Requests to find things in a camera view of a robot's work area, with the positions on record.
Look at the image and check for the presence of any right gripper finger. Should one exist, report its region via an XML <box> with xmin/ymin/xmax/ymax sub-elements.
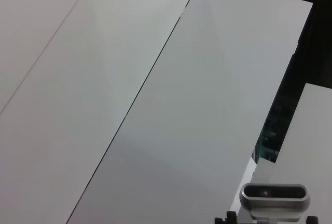
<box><xmin>214</xmin><ymin>209</ymin><xmax>238</xmax><ymax>224</ymax></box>
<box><xmin>306</xmin><ymin>210</ymin><xmax>320</xmax><ymax>224</ymax></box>

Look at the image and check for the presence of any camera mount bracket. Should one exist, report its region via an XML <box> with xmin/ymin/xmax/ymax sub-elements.
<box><xmin>248</xmin><ymin>202</ymin><xmax>304</xmax><ymax>223</ymax></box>

